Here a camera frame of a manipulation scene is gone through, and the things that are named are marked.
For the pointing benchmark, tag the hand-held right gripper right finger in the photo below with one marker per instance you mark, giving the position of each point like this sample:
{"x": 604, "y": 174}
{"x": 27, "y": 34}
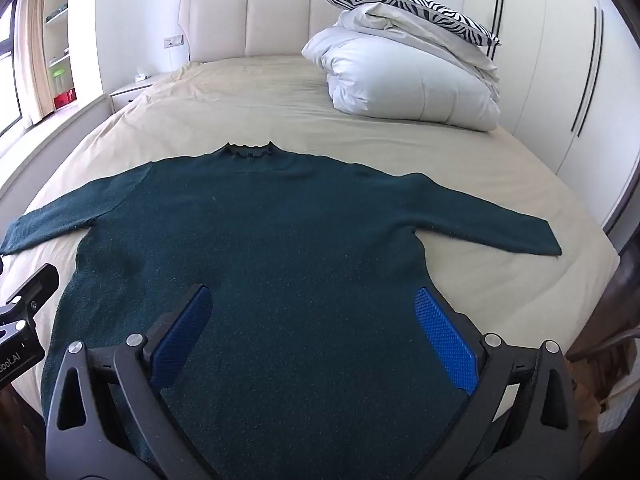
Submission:
{"x": 442, "y": 335}

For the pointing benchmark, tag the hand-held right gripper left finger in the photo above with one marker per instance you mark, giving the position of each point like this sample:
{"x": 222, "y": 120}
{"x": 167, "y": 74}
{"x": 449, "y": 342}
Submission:
{"x": 182, "y": 332}

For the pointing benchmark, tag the dark green sweater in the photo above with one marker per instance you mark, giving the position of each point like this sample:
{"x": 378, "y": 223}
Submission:
{"x": 280, "y": 240}

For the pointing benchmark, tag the brown wooden furniture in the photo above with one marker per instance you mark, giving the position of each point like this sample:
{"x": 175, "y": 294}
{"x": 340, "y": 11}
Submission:
{"x": 600, "y": 360}

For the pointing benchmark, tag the bed with beige sheet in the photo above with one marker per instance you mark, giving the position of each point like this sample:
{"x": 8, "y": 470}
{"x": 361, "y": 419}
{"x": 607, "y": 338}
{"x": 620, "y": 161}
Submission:
{"x": 240, "y": 105}

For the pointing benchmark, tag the white nightstand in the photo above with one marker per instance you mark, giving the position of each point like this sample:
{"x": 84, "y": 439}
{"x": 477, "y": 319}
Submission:
{"x": 125, "y": 95}

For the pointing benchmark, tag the white folded duvet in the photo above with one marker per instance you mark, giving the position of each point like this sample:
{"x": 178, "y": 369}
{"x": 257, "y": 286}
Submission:
{"x": 400, "y": 85}

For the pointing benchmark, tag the small item on nightstand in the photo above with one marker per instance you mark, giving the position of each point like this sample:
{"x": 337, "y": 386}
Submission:
{"x": 141, "y": 77}

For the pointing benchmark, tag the red box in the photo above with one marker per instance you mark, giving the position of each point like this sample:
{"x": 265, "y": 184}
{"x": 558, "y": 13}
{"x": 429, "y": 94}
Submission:
{"x": 64, "y": 99}

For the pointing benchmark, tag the black framed window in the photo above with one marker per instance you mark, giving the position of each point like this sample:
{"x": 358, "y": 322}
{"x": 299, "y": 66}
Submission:
{"x": 7, "y": 85}

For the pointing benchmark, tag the green container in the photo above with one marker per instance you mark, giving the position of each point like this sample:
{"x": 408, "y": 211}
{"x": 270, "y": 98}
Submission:
{"x": 59, "y": 72}

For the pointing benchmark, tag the white wardrobe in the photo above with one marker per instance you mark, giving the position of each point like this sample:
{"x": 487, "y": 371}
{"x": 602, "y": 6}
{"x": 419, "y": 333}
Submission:
{"x": 540, "y": 60}

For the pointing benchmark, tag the beige curtain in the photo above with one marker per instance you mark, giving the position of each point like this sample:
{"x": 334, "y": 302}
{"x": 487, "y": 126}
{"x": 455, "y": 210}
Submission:
{"x": 32, "y": 50}

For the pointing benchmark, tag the light grey folded blanket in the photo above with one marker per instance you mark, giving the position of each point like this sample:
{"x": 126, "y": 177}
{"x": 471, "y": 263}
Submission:
{"x": 400, "y": 25}

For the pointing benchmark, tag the beige padded headboard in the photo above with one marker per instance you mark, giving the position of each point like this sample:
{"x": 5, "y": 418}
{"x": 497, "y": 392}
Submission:
{"x": 225, "y": 20}

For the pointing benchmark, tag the white wall socket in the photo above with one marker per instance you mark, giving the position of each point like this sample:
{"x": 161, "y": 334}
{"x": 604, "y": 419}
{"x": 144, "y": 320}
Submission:
{"x": 174, "y": 41}

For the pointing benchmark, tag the white wall shelf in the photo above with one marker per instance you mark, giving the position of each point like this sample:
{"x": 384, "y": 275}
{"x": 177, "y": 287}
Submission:
{"x": 62, "y": 20}

